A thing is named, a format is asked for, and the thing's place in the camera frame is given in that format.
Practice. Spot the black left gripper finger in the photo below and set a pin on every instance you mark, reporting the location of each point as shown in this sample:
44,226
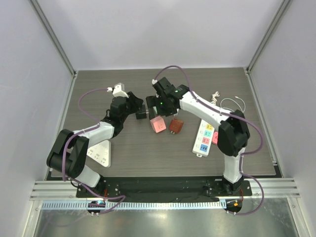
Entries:
137,113
135,102

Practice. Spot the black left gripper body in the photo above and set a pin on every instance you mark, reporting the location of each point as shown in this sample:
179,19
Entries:
129,106

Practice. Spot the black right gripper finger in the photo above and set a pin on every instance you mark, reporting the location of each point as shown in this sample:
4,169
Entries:
151,104
152,113

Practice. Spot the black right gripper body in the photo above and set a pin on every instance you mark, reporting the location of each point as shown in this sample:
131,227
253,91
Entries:
151,105

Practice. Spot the black cube socket adapter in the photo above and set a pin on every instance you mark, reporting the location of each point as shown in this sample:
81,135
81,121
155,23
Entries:
142,113

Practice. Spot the pink cube adapter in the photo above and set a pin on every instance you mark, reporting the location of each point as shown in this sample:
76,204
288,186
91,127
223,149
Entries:
158,124

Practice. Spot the brown cube adapter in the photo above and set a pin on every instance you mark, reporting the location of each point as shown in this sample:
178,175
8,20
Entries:
175,125

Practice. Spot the white power strip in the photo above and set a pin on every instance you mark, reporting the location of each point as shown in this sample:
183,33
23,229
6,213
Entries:
203,139

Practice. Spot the white triangular power socket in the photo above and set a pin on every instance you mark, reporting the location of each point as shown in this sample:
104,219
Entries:
101,153

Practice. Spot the pink small plug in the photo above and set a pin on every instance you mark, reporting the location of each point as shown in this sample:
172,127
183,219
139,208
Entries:
215,138

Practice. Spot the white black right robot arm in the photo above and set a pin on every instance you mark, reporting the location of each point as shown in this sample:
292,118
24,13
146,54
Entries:
233,132

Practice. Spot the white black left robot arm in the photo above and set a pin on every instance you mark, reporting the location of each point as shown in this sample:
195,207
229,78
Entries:
68,154

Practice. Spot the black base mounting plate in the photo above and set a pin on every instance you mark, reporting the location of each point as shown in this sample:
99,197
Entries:
212,186

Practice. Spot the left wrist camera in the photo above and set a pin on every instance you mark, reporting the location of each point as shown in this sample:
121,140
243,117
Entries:
117,90

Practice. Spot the aluminium left frame post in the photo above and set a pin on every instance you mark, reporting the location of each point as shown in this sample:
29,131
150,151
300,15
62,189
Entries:
53,37

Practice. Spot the aluminium frame post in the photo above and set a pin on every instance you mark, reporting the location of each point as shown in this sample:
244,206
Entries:
281,11
53,37

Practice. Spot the white perforated cable duct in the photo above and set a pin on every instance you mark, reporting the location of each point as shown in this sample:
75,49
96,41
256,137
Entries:
100,205

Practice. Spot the aluminium front frame rail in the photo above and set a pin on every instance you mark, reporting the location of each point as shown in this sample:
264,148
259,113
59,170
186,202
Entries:
265,187

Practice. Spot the aluminium right frame post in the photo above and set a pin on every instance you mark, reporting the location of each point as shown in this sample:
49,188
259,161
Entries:
281,11

